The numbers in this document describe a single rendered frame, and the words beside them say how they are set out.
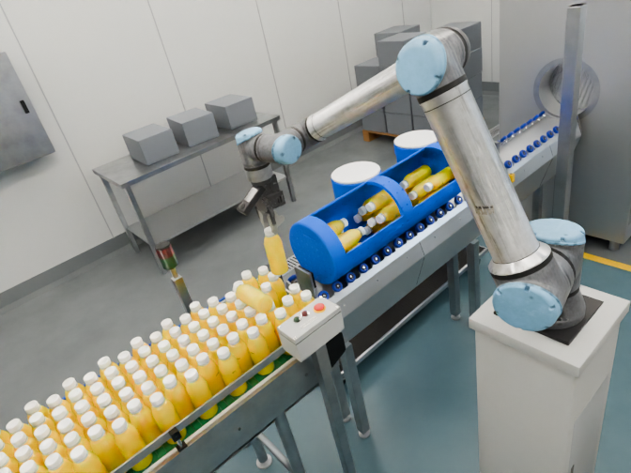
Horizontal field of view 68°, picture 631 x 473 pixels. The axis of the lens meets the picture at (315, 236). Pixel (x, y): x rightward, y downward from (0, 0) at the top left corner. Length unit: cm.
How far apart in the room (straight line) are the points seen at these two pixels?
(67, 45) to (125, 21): 55
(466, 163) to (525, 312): 38
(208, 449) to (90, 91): 367
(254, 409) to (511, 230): 104
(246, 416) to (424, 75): 121
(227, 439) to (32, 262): 351
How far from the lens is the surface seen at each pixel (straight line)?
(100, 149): 483
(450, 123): 111
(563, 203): 285
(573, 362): 141
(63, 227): 489
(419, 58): 109
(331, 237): 180
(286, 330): 156
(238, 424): 172
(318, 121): 149
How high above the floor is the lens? 211
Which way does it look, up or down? 30 degrees down
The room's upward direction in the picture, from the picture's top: 13 degrees counter-clockwise
